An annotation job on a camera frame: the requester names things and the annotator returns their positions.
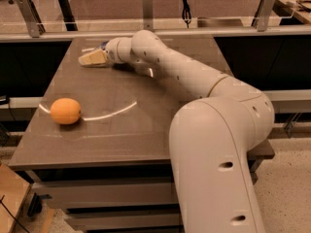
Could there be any right metal bracket post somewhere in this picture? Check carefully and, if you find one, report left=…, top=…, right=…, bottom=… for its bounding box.
left=256, top=0, right=275, bottom=32

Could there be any grey table with drawers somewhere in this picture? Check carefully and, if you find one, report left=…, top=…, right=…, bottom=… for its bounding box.
left=8, top=36, right=276, bottom=233

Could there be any metal bracket post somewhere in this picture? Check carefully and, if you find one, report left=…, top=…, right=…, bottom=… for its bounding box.
left=142, top=0, right=154, bottom=31
left=256, top=0, right=275, bottom=32
left=16, top=0, right=41, bottom=38

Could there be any wooden box lower left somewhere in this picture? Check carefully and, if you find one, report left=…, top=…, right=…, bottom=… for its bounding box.
left=0, top=164, right=29, bottom=233

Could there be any middle metal bracket post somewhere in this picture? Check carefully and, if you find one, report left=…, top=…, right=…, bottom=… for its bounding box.
left=142, top=0, right=154, bottom=31

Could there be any orange fruit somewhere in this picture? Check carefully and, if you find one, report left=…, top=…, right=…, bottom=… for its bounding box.
left=51, top=98, right=81, bottom=125

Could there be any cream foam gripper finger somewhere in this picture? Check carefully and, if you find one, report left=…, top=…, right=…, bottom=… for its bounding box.
left=78, top=49, right=107, bottom=66

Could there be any black hanging cable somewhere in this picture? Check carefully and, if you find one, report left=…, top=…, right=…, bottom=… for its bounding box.
left=179, top=0, right=192, bottom=29

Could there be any left metal bracket post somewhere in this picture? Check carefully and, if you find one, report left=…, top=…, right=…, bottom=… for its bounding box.
left=16, top=0, right=41, bottom=38

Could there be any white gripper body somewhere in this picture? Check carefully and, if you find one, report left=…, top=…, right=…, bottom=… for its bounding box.
left=105, top=38, right=121, bottom=63

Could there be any clear acrylic barrier panel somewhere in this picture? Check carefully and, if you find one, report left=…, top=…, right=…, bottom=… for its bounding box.
left=0, top=15, right=297, bottom=35

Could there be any blue rxbar wrapper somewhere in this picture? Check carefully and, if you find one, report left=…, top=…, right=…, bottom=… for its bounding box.
left=99, top=42, right=108, bottom=50

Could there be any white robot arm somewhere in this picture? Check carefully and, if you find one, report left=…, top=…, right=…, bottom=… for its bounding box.
left=79, top=30, right=274, bottom=233

